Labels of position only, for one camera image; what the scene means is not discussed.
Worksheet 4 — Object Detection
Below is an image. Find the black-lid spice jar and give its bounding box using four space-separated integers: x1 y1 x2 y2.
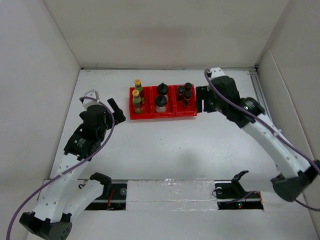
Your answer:
183 90 192 107
184 82 193 93

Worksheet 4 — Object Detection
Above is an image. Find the silver-lid spice jar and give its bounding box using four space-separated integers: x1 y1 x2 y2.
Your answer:
176 85 185 102

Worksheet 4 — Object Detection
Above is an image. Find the red sauce bottle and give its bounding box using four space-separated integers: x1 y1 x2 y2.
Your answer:
134 79 145 104
132 89 144 114

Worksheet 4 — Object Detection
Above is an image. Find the white salt shaker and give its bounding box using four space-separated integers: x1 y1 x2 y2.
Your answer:
155 94 167 113
157 82 169 100

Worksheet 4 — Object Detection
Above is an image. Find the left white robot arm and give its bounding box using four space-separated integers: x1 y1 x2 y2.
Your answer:
19 96 126 240

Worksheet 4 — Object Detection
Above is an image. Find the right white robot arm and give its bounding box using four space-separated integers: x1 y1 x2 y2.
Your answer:
195 75 320 202

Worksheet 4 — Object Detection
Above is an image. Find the red three-compartment tray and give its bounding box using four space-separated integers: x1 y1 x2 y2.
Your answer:
129 84 198 120

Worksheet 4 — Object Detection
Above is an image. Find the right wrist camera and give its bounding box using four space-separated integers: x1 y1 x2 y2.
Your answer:
208 67 226 79

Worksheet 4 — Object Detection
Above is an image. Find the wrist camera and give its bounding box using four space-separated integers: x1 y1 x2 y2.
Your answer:
208 67 226 79
80 89 100 110

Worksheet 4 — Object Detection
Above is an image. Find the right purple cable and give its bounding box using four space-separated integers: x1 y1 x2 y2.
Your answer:
204 67 320 211

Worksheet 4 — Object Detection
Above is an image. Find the purple cable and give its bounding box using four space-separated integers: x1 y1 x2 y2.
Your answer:
6 96 116 240
204 67 320 211

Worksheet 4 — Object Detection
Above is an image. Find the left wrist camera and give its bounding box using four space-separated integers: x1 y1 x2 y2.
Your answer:
80 89 100 110

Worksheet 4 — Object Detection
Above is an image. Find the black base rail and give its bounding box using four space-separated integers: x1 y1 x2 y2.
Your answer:
86 179 264 212

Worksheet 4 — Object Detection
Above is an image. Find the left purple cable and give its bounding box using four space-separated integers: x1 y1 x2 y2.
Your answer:
6 96 116 240

